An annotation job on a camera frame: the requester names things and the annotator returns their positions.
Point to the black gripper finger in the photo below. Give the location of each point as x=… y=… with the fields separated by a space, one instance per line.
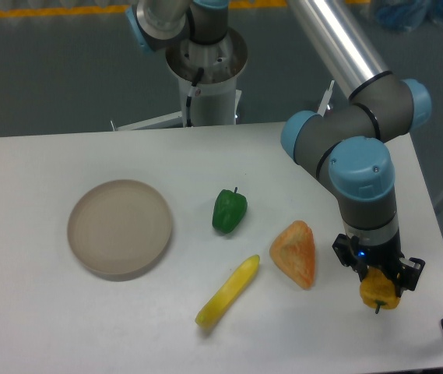
x=357 y=265
x=408 y=275

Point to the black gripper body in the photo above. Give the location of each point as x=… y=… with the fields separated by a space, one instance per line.
x=375 y=247

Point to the yellow toy pepper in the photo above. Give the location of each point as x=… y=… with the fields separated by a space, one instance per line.
x=377 y=291

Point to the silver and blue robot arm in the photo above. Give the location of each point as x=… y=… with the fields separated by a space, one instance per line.
x=345 y=152

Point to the green toy pepper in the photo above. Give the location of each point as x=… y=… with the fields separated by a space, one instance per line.
x=229 y=210

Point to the beige round plate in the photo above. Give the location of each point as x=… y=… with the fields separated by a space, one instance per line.
x=119 y=229

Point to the yellow toy banana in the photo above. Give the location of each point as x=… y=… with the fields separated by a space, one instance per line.
x=215 y=309

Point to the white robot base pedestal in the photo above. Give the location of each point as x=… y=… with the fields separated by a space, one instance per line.
x=207 y=84

